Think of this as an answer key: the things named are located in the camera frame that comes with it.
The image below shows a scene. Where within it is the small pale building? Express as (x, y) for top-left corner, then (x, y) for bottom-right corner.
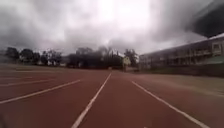
(122, 56), (132, 67)

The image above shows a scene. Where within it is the row of dark trees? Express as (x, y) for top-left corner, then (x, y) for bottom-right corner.
(4, 46), (140, 70)

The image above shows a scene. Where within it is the red running track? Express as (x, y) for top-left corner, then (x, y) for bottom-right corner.
(0, 68), (224, 128)

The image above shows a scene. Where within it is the long grey building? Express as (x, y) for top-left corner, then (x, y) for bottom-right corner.
(138, 34), (224, 78)

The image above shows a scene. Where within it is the dark overhanging roof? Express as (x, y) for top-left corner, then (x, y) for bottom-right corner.
(186, 0), (224, 38)

